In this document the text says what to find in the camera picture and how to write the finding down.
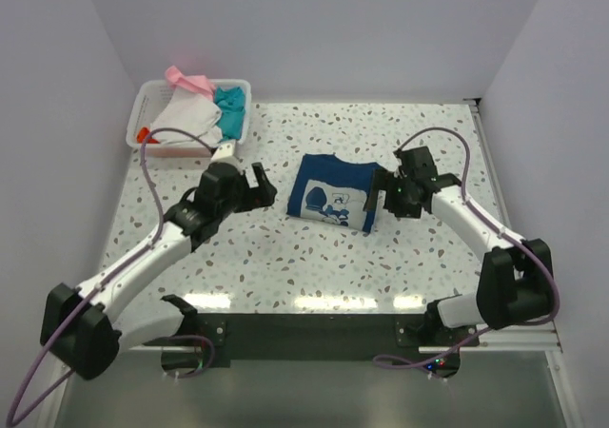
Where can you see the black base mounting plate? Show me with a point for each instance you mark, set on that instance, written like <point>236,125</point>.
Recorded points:
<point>390,340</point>

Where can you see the aluminium frame rail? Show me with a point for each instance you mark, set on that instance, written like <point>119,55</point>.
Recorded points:
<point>541,333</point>

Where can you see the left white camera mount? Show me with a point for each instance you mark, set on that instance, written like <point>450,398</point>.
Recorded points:
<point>225,153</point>

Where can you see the blue mickey t-shirt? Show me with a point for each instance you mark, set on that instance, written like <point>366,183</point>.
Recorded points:
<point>330,190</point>

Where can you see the white plastic laundry basket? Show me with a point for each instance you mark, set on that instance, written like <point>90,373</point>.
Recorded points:
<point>154,96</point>

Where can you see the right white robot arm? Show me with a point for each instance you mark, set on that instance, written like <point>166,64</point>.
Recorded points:
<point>516,283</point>

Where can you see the pink t-shirt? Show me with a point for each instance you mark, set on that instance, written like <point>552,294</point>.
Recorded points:
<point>198,84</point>

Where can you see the orange t-shirt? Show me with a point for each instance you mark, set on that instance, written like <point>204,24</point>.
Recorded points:
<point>142,134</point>

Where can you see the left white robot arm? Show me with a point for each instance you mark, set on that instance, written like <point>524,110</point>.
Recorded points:
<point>77,326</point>

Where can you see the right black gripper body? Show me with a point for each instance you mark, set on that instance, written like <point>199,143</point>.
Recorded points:
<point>387,190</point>

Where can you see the white t-shirt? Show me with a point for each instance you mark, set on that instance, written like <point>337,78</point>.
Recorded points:
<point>192,113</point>

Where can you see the teal t-shirt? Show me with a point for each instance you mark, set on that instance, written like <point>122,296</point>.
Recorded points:
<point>231,102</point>

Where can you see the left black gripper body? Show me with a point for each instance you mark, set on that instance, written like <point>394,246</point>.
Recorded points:
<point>249,192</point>

